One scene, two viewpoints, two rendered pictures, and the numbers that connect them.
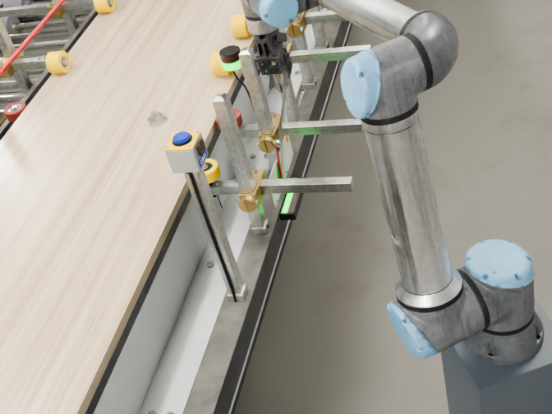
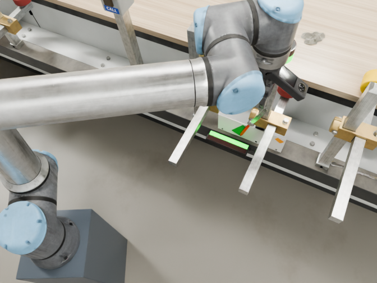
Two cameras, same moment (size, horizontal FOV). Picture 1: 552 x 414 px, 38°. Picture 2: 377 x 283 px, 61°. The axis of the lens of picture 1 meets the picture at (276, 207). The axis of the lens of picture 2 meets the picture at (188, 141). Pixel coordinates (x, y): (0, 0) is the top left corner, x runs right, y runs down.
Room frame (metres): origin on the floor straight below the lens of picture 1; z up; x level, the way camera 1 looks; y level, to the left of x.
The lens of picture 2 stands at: (1.86, -0.65, 1.80)
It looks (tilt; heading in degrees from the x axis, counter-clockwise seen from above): 61 degrees down; 101
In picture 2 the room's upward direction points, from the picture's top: 8 degrees counter-clockwise
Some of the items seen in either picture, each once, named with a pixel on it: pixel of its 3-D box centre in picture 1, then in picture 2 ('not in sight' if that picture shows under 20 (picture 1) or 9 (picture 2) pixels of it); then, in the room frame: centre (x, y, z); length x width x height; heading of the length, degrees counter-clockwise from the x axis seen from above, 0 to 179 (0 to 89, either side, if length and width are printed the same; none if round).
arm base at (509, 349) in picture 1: (502, 321); (49, 239); (1.26, -0.45, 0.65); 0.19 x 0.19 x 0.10
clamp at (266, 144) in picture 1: (270, 133); (269, 119); (2.04, -0.05, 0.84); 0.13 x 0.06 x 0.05; 157
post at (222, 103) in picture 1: (241, 168); (198, 80); (1.79, 0.06, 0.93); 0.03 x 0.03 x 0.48; 67
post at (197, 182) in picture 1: (216, 235); (134, 58); (1.55, 0.16, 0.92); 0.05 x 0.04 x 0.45; 157
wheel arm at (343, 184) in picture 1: (276, 186); (201, 114); (1.80, -0.02, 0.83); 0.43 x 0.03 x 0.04; 67
